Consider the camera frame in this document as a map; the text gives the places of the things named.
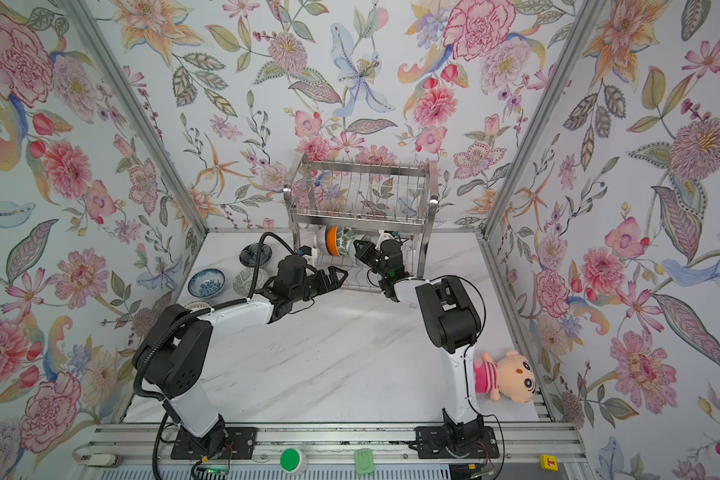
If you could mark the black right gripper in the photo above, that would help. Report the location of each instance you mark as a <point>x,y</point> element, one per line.
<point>365,256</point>

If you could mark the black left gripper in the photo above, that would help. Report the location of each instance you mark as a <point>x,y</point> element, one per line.
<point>325,286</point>

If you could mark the green leaf pattern bowl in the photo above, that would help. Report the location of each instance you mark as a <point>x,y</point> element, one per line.
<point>345,237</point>

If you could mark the white bowl orange outside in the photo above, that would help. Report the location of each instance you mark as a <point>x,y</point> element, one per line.
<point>331,241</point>

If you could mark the grey striped bowl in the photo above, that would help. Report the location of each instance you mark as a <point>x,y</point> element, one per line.
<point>320,240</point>

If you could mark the stainless steel dish rack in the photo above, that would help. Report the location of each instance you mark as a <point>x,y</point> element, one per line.
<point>368,198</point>

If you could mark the pale green bowl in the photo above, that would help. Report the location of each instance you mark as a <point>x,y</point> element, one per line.
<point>359,247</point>

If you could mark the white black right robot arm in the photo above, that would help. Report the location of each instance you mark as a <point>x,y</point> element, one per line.
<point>452,324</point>

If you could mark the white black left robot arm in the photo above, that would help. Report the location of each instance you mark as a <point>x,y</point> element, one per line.
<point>169,361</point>

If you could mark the black patterned bowl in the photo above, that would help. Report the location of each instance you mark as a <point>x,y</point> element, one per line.
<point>253,255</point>

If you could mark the blue floral bowl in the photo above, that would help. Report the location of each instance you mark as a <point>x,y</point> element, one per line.
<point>206,283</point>

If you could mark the white lattice pattern bowl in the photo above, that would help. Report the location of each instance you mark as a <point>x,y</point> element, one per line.
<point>197,305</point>

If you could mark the light green rectangular device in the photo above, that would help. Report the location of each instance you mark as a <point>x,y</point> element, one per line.
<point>364,463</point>

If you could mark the green round button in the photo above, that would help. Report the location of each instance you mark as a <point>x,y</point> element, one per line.
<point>293,461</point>

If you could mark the pink plush pig toy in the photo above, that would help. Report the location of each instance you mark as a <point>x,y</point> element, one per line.
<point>512,377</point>

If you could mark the yellow tag block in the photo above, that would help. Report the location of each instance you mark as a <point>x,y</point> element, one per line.
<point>549,463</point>

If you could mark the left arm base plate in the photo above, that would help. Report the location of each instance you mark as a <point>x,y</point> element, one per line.
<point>235,443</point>

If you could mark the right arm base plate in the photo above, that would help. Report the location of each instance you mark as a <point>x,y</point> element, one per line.
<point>437,442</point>

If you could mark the aluminium front rail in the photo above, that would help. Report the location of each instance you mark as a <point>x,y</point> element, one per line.
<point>329,448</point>

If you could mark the white plug on rail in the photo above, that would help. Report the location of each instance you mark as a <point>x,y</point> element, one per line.
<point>103,460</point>

